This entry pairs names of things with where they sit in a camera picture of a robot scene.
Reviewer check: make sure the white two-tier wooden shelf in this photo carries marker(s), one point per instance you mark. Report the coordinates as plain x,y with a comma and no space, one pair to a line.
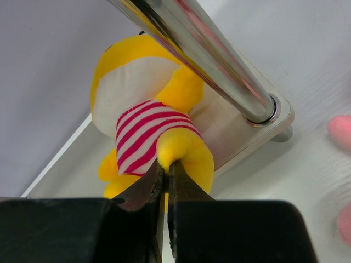
240,110

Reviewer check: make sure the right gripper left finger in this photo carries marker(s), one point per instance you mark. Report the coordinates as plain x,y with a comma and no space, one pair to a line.
126,228

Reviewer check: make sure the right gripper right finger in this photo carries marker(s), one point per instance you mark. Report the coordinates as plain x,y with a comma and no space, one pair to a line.
202,229

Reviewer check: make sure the yellow toy red stripes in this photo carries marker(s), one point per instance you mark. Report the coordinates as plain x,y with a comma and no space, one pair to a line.
141,96

